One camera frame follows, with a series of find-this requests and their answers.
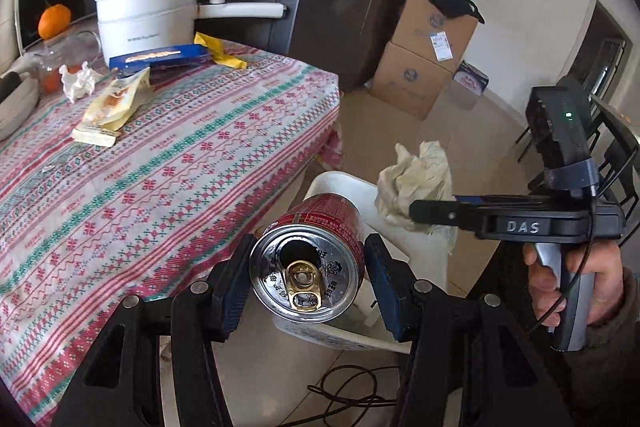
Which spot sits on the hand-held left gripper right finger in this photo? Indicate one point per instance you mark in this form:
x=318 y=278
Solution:
x=390 y=292

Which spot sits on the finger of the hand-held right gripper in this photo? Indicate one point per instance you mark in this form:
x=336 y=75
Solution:
x=440 y=212

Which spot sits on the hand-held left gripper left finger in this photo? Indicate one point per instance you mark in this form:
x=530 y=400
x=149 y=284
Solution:
x=235 y=287

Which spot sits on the cream paper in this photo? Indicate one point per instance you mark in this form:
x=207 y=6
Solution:
x=415 y=177

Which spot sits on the red drink can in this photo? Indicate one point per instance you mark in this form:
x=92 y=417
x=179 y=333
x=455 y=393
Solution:
x=300 y=277

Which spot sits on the white plastic bin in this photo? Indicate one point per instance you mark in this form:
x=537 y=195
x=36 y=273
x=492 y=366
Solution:
x=330 y=334

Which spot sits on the person's right forearm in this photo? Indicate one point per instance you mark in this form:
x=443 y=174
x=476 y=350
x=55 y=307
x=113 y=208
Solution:
x=610 y=367

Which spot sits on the person's right hand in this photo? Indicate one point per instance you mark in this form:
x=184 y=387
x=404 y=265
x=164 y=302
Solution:
x=607 y=277

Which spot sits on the black chair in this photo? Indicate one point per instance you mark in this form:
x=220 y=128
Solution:
x=612 y=167

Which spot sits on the patterned red green tablecloth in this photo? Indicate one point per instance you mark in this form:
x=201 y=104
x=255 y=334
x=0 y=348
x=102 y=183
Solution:
x=150 y=207

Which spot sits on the blue white carton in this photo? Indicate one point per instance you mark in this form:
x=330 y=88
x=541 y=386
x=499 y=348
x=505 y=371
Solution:
x=471 y=79

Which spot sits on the small cardboard box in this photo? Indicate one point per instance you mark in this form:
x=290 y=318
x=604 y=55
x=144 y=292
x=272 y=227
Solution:
x=430 y=32

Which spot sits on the pale flat wrapper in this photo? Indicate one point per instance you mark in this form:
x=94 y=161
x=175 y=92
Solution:
x=95 y=137

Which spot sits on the black bag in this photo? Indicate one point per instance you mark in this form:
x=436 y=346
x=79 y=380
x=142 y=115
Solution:
x=457 y=4

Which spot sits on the beige snack wrapper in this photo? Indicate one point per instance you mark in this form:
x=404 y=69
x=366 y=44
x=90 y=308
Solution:
x=117 y=99

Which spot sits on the blue orange packet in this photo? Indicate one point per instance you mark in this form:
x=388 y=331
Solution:
x=160 y=56

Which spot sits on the crumpled white tissue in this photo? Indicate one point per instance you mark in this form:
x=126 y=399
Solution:
x=79 y=81

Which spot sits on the small red orange fruit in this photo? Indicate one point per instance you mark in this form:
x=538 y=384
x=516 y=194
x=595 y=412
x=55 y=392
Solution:
x=50 y=78

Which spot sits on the white electric pot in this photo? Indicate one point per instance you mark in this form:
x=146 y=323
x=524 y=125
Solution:
x=145 y=22

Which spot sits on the cream ceramic bowl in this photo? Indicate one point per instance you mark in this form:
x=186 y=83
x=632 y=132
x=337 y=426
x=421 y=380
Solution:
x=15 y=107

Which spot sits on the glass jar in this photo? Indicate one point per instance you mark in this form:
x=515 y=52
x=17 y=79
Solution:
x=50 y=54

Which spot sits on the orange with stem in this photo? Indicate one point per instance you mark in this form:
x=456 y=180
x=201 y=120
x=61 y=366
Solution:
x=54 y=21

